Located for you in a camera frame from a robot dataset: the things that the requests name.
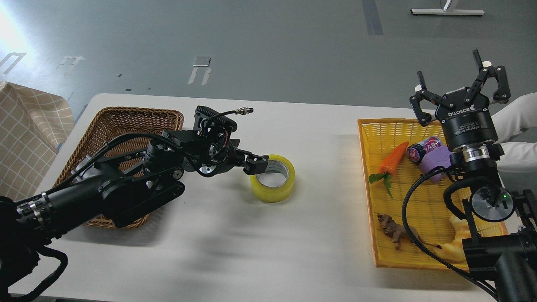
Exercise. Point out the yellow tape roll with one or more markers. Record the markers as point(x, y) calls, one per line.
point(271, 194)

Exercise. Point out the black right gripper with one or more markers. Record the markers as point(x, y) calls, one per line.
point(465, 121)

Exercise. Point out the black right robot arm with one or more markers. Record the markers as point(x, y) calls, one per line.
point(501, 252)

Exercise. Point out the beige checkered cloth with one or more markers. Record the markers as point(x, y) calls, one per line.
point(33, 124)

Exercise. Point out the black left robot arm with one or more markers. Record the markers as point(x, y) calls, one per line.
point(129, 177)

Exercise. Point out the yellow plastic basket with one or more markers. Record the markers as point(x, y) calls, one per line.
point(426, 210)

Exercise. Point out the white metal stand base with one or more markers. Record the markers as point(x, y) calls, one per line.
point(447, 9)

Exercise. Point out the small purple labelled can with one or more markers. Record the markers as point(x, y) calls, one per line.
point(417, 151)

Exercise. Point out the orange toy carrot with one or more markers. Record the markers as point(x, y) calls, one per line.
point(388, 167)

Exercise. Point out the brown wicker basket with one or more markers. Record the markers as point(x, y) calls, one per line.
point(110, 123)

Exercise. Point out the white clothed person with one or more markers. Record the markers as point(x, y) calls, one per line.
point(510, 122)

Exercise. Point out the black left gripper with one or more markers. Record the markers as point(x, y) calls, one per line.
point(220, 159)

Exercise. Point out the yellow toy croissant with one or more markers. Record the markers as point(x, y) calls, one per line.
point(454, 251)

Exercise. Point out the brown toy lion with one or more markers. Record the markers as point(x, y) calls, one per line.
point(395, 231)

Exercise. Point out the purple block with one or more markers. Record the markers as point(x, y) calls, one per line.
point(439, 156)

